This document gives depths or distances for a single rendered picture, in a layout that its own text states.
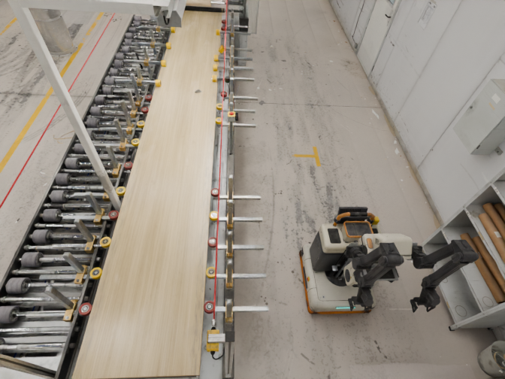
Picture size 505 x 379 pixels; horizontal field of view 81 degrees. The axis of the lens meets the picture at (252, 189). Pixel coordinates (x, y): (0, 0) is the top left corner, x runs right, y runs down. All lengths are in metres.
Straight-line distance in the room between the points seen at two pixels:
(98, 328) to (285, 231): 2.15
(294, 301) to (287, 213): 1.06
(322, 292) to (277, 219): 1.06
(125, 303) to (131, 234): 0.54
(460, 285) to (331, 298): 1.47
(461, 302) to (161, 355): 2.89
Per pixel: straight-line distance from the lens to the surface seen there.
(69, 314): 2.52
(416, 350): 3.54
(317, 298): 3.00
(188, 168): 2.88
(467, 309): 3.82
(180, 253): 2.39
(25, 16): 1.88
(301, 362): 3.12
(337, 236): 2.70
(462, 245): 2.05
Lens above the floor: 3.02
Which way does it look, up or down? 52 degrees down
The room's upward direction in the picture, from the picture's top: 7 degrees clockwise
